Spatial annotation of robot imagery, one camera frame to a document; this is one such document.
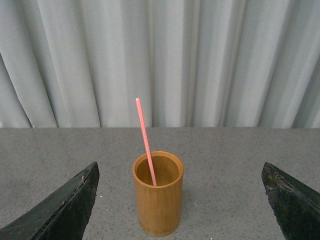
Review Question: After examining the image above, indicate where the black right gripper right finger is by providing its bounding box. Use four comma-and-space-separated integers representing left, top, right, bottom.
261, 162, 320, 240

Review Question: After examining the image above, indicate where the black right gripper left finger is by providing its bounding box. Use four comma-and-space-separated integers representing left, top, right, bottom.
0, 161, 100, 240

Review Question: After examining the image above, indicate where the bamboo chopstick holder cup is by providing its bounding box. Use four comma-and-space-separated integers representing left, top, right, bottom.
132, 151, 184, 237

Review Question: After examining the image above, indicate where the pink chopstick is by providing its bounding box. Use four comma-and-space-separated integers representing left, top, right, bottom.
135, 97, 157, 187

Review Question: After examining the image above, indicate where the white pleated curtain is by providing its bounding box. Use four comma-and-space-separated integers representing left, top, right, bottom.
0, 0, 320, 128

